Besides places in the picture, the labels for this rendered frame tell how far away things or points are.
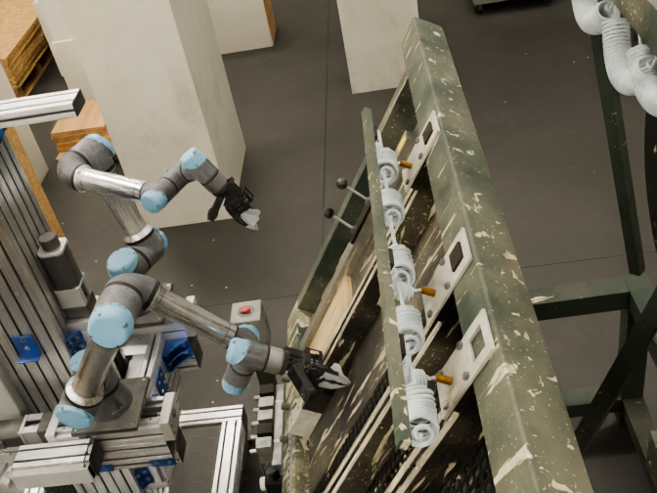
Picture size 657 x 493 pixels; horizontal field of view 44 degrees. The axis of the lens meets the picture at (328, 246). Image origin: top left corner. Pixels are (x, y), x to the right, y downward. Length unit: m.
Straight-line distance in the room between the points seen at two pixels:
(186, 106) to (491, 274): 3.60
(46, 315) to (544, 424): 1.86
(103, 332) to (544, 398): 1.31
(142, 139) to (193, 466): 2.24
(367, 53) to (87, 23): 2.37
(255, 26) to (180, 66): 2.82
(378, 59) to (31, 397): 4.14
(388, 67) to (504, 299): 5.03
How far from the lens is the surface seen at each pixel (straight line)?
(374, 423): 1.92
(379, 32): 6.29
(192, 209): 5.33
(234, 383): 2.35
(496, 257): 1.57
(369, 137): 1.93
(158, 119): 5.01
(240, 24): 7.58
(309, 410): 2.59
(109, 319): 2.23
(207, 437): 3.72
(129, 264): 2.99
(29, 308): 2.77
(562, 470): 1.25
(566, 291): 3.23
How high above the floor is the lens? 2.94
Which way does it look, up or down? 37 degrees down
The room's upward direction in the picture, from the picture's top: 12 degrees counter-clockwise
